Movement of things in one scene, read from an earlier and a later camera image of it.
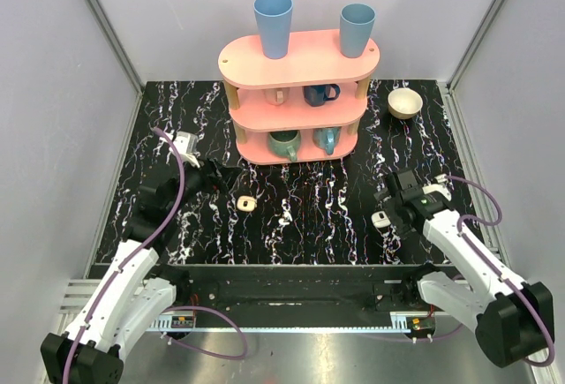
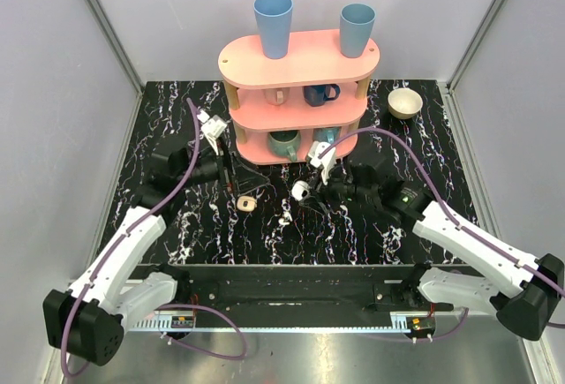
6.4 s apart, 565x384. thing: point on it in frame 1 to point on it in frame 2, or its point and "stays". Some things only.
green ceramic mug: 285,143 stays
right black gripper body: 391,207 to 341,187
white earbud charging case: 380,219 to 300,190
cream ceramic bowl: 404,103 stays
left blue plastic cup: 274,11 stays
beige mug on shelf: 276,95 stays
